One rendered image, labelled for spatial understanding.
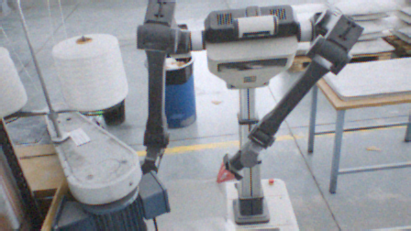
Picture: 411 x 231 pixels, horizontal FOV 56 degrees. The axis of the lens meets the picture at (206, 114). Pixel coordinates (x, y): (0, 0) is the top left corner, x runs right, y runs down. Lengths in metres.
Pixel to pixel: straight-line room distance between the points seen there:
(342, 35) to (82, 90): 0.72
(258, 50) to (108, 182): 0.92
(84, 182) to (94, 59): 0.29
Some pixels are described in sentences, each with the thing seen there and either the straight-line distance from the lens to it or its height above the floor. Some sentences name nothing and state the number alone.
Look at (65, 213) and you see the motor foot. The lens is 1.08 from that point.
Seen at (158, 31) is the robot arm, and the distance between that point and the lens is 1.07.
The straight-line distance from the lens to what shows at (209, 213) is 1.54.
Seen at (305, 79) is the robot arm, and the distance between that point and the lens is 1.19.
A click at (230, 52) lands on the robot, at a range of 1.61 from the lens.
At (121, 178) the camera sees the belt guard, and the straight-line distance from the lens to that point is 0.94.
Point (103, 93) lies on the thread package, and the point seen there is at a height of 1.58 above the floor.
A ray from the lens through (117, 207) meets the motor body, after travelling 1.00.
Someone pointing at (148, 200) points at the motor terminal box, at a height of 1.29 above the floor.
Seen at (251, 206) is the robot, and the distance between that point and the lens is 2.33.
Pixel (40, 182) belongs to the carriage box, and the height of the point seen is 1.33.
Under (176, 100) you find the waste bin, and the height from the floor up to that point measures 0.32.
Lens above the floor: 1.98
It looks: 30 degrees down
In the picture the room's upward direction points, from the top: 5 degrees counter-clockwise
